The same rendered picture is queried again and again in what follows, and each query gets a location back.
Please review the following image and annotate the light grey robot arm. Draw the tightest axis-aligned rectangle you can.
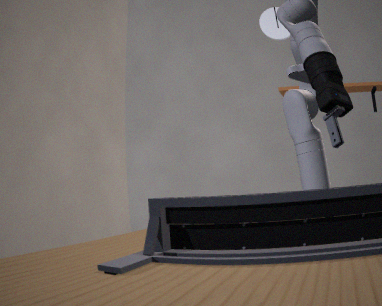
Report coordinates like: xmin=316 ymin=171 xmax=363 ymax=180
xmin=277 ymin=0 xmax=331 ymax=191

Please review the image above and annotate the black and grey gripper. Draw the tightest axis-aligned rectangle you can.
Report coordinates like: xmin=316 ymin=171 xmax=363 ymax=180
xmin=286 ymin=36 xmax=353 ymax=148

